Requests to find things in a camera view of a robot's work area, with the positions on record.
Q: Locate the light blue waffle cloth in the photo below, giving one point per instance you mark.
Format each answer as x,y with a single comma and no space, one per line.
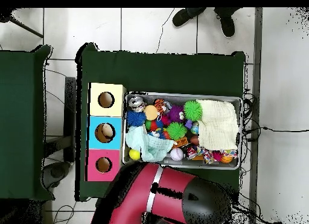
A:
149,146

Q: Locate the white baseball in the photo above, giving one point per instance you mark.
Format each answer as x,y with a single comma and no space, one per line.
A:
177,154

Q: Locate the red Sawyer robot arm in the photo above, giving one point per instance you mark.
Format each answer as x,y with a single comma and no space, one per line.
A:
169,190

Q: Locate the wooden box with three holes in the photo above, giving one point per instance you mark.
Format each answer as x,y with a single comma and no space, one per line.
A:
115,142

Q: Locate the orange round sponge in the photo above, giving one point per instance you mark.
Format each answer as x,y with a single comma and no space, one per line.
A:
150,113

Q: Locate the tiger plush toy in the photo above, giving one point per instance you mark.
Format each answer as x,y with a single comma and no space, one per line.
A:
159,105

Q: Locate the blue spiky rubber ball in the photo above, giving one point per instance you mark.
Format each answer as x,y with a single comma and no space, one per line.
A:
136,118

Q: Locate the purple spiky toy with eyes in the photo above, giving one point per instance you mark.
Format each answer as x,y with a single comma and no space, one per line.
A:
175,113

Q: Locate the green spiky toy with eyes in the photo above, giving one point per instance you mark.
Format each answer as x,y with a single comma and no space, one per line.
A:
176,131

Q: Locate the crushed silver drink can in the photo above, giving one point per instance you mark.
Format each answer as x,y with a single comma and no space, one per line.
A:
136,103

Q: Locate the green spiky rubber ball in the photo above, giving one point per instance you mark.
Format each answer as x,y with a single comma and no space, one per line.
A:
192,110

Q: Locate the dark green table cloth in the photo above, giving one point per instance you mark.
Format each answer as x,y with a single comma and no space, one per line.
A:
164,71

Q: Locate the cream waffle cloth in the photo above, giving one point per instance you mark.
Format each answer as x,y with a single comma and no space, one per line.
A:
217,125

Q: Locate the black stand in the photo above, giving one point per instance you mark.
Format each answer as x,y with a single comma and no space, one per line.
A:
70,113

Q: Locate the person's right foot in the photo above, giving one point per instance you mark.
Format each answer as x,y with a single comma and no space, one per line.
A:
183,17

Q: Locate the person's foot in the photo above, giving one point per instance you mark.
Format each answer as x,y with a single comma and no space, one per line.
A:
183,17
227,23

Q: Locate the grey round base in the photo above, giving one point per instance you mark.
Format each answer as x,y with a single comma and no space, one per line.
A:
56,172

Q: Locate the person's left foot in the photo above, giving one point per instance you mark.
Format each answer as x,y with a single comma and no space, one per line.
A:
227,23

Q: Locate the dark green side table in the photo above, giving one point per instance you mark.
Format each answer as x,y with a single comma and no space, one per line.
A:
21,113

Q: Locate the black tripod leg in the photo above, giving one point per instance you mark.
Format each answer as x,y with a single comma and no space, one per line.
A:
4,16

